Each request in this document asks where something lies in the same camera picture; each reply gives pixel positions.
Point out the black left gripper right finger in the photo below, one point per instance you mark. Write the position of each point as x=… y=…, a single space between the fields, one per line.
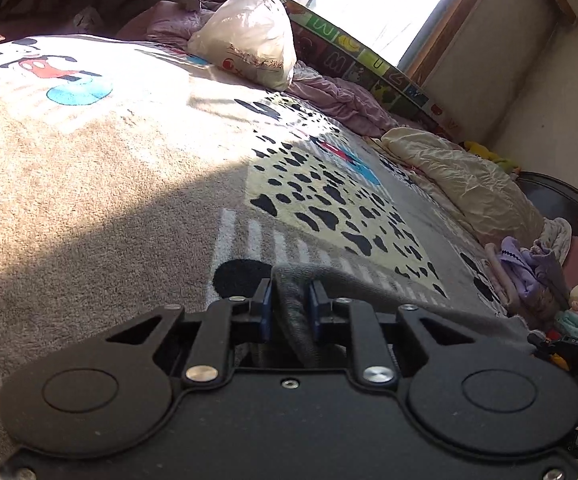
x=473 y=393

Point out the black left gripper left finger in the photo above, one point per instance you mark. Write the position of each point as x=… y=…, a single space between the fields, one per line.
x=110 y=391

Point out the yellow knitted sweater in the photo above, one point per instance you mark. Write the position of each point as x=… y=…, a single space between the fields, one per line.
x=559 y=361

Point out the purple flower garment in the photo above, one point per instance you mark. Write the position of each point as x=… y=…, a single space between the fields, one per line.
x=529 y=282

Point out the cream satin quilt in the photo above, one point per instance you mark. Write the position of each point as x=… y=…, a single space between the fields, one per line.
x=492 y=205

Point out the dark wooden headboard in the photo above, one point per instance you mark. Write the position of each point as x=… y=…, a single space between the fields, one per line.
x=552 y=197

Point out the Mickey Mouse plush blanket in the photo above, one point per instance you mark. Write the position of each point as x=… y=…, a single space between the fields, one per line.
x=134 y=177

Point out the pink crumpled bedsheet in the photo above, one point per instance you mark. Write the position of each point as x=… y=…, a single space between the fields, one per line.
x=168 y=22

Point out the white plastic bag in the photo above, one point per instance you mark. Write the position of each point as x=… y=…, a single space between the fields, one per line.
x=252 y=39

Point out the colourful alphabet foam mat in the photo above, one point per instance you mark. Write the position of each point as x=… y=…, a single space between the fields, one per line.
x=332 y=51

